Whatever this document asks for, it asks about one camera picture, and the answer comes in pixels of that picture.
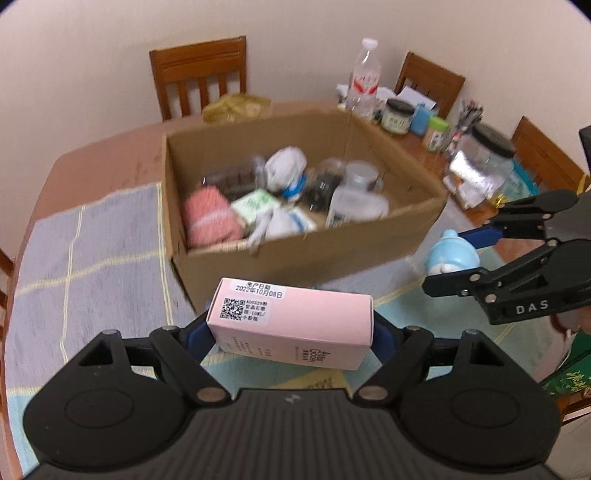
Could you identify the wooden chair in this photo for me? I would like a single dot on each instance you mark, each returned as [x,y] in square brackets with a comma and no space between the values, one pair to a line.
[431,81]
[198,74]
[549,154]
[5,281]

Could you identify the white sock blue band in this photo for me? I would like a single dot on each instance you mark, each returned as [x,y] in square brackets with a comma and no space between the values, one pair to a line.
[286,168]

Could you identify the white bottle green label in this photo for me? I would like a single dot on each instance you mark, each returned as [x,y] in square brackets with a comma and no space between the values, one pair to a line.
[358,198]

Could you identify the teal packet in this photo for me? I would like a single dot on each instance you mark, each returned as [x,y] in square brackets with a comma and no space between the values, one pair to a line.
[513,182]

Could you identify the large clear jar black lid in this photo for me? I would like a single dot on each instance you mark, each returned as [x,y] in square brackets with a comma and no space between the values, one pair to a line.
[485,161]

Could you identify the light grey sock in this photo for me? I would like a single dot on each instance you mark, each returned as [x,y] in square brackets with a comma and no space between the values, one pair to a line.
[272,226]

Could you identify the plastic water bottle red label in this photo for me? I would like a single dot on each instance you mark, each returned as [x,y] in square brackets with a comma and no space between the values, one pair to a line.
[365,83]

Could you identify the brown cardboard box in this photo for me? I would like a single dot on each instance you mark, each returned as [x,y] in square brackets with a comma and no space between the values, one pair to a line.
[300,263]

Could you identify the clear jar dark contents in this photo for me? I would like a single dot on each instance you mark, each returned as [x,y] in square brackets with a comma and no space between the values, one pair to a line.
[323,189]

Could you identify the wooden chair back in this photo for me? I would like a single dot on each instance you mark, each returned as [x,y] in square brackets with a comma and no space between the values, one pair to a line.
[198,74]

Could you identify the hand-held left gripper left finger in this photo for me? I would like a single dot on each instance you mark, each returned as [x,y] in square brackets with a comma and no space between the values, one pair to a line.
[199,339]

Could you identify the large green white tissue pack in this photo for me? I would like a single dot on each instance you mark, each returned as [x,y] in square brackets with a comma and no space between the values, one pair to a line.
[254,205]

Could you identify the white papers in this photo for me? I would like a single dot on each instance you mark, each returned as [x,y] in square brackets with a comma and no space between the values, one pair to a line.
[415,97]

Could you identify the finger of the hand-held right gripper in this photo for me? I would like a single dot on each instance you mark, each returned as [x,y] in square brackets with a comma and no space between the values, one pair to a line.
[461,282]
[480,236]

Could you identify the clear jar of brown cookies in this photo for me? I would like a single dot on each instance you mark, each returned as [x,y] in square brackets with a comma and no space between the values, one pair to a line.
[231,177]

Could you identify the yellow plastic bag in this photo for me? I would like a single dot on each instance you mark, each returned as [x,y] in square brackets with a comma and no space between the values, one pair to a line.
[235,108]

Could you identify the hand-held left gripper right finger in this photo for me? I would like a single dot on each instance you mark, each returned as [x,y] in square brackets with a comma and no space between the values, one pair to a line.
[383,341]

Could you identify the holder of pens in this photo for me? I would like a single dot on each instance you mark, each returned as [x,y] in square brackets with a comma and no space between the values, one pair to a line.
[468,122]

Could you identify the pink knitted sock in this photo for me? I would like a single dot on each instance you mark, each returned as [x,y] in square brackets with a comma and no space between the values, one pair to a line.
[210,219]

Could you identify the small jar green lid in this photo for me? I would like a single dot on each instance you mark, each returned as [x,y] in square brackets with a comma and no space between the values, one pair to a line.
[437,134]

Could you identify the pink carton box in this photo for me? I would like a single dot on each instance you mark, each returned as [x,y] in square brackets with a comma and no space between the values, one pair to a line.
[295,323]

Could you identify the blue box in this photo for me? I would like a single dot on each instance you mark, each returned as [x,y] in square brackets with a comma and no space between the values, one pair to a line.
[422,120]

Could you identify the blue round toy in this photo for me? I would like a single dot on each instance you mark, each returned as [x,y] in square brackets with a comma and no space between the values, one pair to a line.
[450,256]

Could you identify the jar black lid green label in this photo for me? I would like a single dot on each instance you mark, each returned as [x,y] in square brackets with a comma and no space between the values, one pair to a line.
[397,117]

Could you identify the checkered blue grey tablecloth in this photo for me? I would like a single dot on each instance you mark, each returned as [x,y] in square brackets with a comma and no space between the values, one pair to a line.
[101,277]

